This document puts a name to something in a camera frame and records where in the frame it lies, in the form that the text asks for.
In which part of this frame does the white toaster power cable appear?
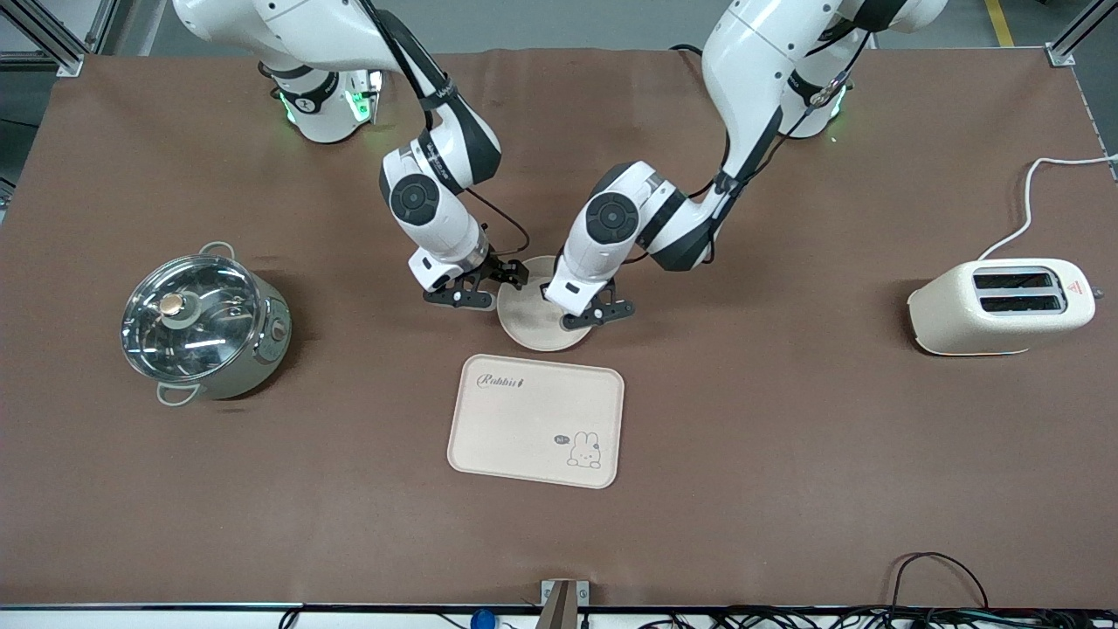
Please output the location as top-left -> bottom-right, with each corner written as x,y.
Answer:
977,155 -> 1118,263

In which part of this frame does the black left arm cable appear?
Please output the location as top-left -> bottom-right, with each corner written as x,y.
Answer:
645,17 -> 876,263

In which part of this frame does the silver electric cooking pot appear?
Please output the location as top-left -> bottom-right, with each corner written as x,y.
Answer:
131,241 -> 293,408

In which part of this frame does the brown table cover mat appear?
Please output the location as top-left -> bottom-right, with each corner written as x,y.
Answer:
0,45 -> 1118,612

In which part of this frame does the cream rabbit print tray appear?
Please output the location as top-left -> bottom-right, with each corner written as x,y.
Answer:
446,353 -> 626,490

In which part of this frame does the round cream plate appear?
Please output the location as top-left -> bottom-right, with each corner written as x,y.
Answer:
496,255 -> 604,353

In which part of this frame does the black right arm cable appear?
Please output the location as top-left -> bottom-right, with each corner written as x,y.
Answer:
356,0 -> 534,256

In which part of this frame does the black tangled cable bundle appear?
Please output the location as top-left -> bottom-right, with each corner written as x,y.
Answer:
636,606 -> 1118,629

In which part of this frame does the grey metal camera bracket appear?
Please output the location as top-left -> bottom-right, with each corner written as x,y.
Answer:
540,578 -> 590,629

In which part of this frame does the black looped cable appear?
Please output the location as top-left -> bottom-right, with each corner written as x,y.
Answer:
889,551 -> 990,612

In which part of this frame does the cream two-slot toaster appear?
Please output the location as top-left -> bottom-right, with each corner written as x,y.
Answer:
907,258 -> 1097,357

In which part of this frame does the glass pot lid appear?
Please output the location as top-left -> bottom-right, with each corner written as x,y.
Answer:
121,254 -> 261,384

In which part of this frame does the aluminium frame post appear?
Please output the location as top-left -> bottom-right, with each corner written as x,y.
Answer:
0,0 -> 121,78
1045,0 -> 1118,68

